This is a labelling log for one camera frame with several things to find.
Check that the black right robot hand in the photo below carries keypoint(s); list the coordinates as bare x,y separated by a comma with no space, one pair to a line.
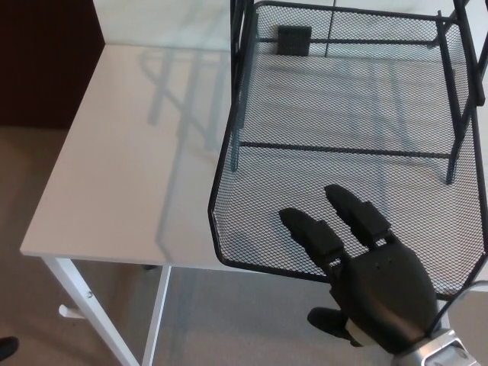
381,289

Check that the black mesh file tray drawer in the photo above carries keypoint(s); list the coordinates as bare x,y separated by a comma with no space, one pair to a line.
286,183

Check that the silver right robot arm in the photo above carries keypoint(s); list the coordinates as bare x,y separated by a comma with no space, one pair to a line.
438,352

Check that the white hook peg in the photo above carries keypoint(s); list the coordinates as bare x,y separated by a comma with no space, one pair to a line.
68,312

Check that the black shoe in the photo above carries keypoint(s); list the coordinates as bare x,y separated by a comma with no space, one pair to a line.
7,348

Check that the dark brown wooden panel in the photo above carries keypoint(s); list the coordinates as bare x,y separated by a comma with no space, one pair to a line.
42,61

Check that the black metal file tray frame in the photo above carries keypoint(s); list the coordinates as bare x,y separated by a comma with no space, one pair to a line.
451,160

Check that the white table left leg frame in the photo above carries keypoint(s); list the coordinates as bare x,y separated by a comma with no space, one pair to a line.
82,282

